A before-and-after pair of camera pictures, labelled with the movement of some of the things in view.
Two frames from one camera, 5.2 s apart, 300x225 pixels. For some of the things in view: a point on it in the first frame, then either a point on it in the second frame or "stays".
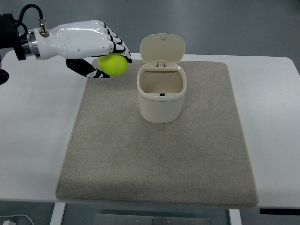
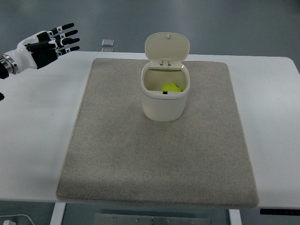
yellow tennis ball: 114,64 to 170,87
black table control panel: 280,211 stays
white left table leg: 58,213 stays
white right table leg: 235,216 stays
